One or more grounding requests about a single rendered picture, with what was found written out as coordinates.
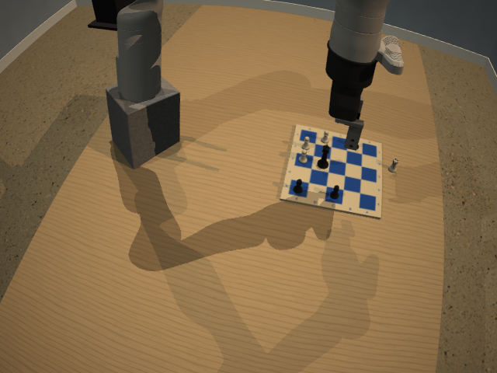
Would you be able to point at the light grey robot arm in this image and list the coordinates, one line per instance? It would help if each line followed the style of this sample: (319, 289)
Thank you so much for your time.
(139, 32)

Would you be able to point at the blue and cream chessboard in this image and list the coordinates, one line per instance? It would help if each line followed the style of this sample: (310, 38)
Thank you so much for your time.
(357, 173)

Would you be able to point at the white chess rook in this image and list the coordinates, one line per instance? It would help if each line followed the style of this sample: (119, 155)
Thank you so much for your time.
(392, 167)

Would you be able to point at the white pawn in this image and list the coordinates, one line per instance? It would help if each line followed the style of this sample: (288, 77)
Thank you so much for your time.
(305, 145)
(303, 158)
(325, 138)

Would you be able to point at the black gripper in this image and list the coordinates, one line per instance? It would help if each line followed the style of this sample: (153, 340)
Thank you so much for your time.
(351, 62)

